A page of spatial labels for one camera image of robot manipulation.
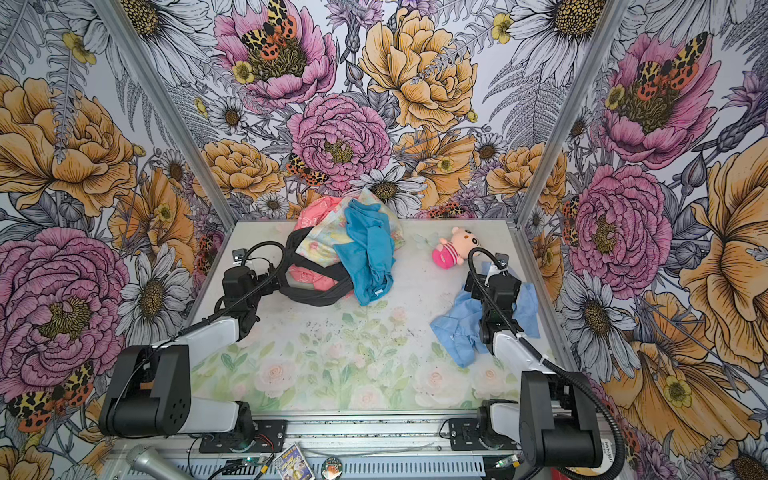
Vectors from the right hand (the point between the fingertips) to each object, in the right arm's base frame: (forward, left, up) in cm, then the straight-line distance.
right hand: (489, 278), depth 89 cm
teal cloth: (+10, +35, -2) cm, 37 cm away
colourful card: (-43, +52, -11) cm, 68 cm away
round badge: (-43, +44, -13) cm, 63 cm away
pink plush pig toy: (+17, +6, -7) cm, 20 cm away
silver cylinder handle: (-41, +84, -9) cm, 94 cm away
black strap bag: (+2, +54, -11) cm, 55 cm away
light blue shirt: (-11, +10, -5) cm, 16 cm away
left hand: (+4, +69, -2) cm, 69 cm away
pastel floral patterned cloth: (+14, +51, +2) cm, 53 cm away
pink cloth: (+11, +60, -11) cm, 62 cm away
